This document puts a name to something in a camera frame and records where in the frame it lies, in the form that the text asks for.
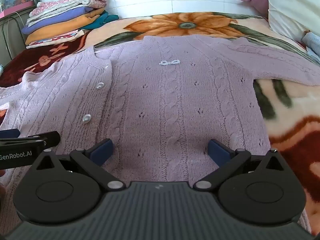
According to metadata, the teal folded garment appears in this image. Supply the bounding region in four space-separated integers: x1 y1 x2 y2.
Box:
86 11 119 32

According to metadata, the purple folded garment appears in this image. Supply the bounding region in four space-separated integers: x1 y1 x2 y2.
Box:
22 6 95 34

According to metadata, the blue striped cloth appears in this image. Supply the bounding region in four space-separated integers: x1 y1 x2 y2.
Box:
301 31 320 63

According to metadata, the pink pillow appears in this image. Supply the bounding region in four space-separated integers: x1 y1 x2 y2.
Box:
235 0 270 18

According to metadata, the floral fleece blanket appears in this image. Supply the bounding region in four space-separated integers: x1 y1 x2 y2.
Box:
0 11 320 235

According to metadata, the white pillow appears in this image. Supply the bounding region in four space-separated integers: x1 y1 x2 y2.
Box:
268 0 320 43

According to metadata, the grey white folded towel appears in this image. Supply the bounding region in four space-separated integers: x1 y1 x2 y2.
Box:
26 0 91 27

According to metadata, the lilac cable-knit cardigan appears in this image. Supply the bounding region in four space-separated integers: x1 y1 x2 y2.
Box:
0 35 320 233

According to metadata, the orange folded garment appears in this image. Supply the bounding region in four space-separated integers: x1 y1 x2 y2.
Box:
26 7 106 46

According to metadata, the thin white cable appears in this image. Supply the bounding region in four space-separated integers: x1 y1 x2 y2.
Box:
6 11 28 47

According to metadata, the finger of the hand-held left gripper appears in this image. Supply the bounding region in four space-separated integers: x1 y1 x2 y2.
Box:
0 129 21 139
26 131 61 151

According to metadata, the pink patterned folded cloth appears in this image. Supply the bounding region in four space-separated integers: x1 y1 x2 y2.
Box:
26 29 88 49

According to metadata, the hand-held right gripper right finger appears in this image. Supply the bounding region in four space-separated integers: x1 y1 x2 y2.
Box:
193 139 289 192

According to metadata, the grey bedside cabinet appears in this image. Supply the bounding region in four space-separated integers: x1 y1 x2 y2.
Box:
0 7 32 67

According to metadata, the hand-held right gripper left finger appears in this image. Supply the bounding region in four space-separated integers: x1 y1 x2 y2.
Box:
32 138 125 193

